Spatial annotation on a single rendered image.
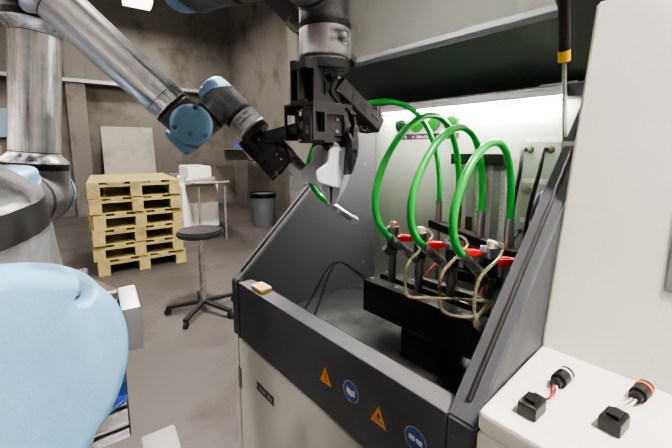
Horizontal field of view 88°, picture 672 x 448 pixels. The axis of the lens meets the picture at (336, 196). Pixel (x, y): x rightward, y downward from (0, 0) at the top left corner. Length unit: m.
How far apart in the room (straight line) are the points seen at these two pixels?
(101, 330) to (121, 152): 7.95
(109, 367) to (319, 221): 0.94
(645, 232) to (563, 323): 0.18
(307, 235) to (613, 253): 0.74
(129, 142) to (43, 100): 7.28
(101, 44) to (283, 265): 0.67
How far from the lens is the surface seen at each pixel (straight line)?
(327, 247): 1.14
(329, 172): 0.51
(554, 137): 0.97
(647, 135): 0.70
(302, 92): 0.51
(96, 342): 0.20
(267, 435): 1.08
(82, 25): 0.79
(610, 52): 0.76
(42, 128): 0.92
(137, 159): 8.11
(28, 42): 0.94
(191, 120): 0.72
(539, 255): 0.64
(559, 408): 0.58
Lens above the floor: 1.30
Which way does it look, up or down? 8 degrees down
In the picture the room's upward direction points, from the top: straight up
